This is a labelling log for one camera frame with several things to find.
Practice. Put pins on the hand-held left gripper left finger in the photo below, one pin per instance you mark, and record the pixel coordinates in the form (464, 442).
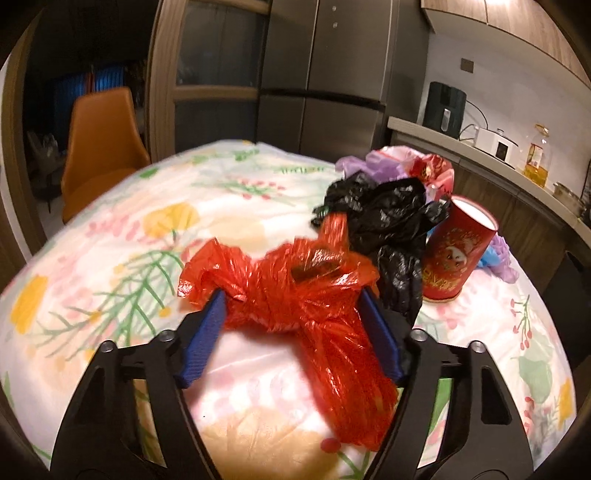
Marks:
(205, 337)

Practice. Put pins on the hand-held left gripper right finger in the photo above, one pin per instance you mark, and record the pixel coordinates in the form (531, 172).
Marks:
(378, 337)

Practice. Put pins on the red plastic bag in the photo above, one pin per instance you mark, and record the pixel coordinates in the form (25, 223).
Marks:
(295, 300)

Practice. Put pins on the red snack wrapper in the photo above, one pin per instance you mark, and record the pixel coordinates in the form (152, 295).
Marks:
(429, 168)

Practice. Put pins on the red paper cup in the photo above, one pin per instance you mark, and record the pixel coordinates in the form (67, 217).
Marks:
(452, 258)

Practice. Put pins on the black plastic bag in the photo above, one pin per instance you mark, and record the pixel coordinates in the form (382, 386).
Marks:
(383, 217)

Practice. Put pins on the floral tablecloth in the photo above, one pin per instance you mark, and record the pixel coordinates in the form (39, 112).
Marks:
(138, 230)

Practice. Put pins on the blue and purple plastic bag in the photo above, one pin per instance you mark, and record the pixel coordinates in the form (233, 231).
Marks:
(501, 263)

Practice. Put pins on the wooden kitchen counter cabinet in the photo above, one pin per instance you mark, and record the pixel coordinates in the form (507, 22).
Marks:
(508, 203)

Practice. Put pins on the orange chair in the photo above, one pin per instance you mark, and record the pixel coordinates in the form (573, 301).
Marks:
(101, 138)

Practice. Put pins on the white rice cooker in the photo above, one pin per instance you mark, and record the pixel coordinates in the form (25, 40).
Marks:
(496, 143)

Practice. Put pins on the cooking oil bottle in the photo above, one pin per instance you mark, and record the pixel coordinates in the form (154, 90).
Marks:
(538, 170)

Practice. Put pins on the steel pot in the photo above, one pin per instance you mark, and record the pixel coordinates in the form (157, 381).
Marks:
(568, 194)

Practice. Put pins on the dark green air fryer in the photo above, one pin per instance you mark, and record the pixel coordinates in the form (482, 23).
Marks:
(443, 106)

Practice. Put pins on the white plastic bag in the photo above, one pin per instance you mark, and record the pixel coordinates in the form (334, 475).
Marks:
(44, 143)

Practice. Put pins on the blue curtain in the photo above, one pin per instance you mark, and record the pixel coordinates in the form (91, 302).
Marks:
(106, 81)

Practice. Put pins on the grey refrigerator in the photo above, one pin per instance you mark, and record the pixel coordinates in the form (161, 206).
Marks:
(323, 55)

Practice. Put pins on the wooden glass sliding door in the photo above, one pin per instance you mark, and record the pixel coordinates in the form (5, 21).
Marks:
(212, 46)

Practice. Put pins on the wooden upper cabinet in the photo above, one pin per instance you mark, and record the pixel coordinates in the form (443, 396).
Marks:
(508, 27)

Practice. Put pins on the wall outlet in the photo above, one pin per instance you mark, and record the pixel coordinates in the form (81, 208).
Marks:
(467, 65)

